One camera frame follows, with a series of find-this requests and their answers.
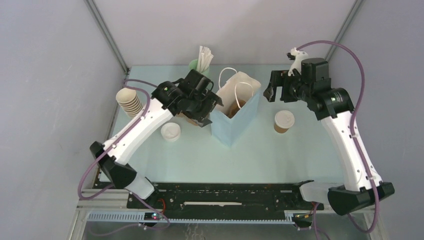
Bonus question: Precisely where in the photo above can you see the white wrapped straws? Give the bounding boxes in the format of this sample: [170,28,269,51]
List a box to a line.
[195,45,214,73]

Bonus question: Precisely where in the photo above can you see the green cup holder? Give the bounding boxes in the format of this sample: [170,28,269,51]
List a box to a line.
[188,59,210,77]

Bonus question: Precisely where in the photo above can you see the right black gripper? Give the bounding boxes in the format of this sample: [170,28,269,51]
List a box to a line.
[263,70,312,103]

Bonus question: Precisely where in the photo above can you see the white plastic cup lid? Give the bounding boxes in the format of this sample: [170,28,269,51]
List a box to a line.
[274,110,295,125]

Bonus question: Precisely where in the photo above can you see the stack of brown paper cups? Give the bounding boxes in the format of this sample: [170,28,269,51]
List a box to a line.
[115,88,143,119]

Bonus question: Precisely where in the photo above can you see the brown paper coffee cup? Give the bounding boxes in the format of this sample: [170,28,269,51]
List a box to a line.
[273,122,293,134]

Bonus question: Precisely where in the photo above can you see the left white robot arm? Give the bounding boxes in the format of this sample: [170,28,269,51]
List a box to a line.
[89,69,223,208]

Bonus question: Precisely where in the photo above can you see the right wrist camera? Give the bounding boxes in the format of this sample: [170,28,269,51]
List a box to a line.
[286,47,309,77]

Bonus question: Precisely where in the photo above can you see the stack of white lids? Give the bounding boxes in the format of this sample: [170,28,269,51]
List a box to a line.
[160,122,181,142]

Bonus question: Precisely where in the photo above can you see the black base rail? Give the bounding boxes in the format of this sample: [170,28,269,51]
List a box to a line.
[145,182,314,222]

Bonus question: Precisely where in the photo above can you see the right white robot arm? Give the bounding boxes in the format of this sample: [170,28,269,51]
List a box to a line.
[263,58,395,216]

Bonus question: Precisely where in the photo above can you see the light blue paper bag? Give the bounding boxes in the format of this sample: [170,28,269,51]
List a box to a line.
[210,67,262,147]

